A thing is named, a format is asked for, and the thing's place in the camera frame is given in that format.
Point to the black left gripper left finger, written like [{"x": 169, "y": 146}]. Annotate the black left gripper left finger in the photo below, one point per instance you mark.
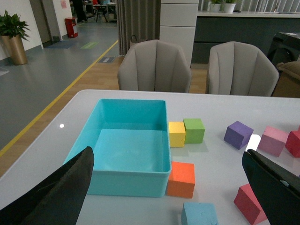
[{"x": 58, "y": 199}]

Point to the dark grey counter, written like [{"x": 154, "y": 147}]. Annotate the dark grey counter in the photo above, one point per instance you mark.
[{"x": 255, "y": 28}]

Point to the white drawer cabinet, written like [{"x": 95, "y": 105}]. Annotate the white drawer cabinet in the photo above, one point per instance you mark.
[{"x": 178, "y": 24}]

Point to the green foam cube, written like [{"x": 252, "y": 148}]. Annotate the green foam cube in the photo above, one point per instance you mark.
[{"x": 195, "y": 130}]

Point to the right beige armchair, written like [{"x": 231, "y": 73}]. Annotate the right beige armchair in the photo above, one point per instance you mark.
[{"x": 242, "y": 69}]

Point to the orange foam cube near bin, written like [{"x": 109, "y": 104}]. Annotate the orange foam cube near bin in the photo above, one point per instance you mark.
[{"x": 181, "y": 181}]

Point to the potted plant gold pot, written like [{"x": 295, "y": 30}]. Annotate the potted plant gold pot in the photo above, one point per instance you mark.
[{"x": 12, "y": 32}]

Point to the cyan plastic bin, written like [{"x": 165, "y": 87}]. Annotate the cyan plastic bin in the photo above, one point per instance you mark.
[{"x": 130, "y": 142}]

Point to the purple foam cube back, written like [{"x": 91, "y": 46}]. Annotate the purple foam cube back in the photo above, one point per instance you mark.
[{"x": 238, "y": 134}]

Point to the dark red foam cube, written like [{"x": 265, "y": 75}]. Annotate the dark red foam cube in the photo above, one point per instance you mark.
[{"x": 293, "y": 143}]

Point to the light blue foam cube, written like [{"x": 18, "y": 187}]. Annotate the light blue foam cube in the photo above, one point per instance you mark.
[{"x": 196, "y": 213}]

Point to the white potted plant left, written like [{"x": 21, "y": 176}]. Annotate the white potted plant left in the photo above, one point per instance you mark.
[{"x": 214, "y": 5}]

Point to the red fire extinguisher box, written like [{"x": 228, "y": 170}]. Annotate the red fire extinguisher box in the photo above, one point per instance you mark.
[{"x": 71, "y": 27}]

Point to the yellow foam cube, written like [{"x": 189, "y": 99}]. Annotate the yellow foam cube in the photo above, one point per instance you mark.
[{"x": 177, "y": 134}]

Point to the white potted plant right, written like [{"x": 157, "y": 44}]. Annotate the white potted plant right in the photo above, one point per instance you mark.
[{"x": 229, "y": 6}]

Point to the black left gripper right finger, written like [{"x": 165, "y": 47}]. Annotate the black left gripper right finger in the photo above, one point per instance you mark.
[{"x": 276, "y": 189}]

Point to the pink foam cube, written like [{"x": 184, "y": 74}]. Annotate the pink foam cube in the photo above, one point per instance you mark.
[{"x": 273, "y": 141}]

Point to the red foam cube front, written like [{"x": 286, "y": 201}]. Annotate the red foam cube front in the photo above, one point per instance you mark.
[{"x": 249, "y": 206}]

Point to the black appliance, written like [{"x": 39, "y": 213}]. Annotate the black appliance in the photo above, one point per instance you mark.
[{"x": 284, "y": 48}]

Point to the beige armchair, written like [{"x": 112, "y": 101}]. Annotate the beige armchair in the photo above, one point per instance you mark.
[
  {"x": 155, "y": 66},
  {"x": 242, "y": 69}
]

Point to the left beige armchair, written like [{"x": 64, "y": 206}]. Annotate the left beige armchair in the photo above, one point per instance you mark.
[{"x": 155, "y": 66}]

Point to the white potted plant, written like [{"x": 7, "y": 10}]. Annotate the white potted plant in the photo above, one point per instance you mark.
[
  {"x": 214, "y": 5},
  {"x": 229, "y": 6}
]

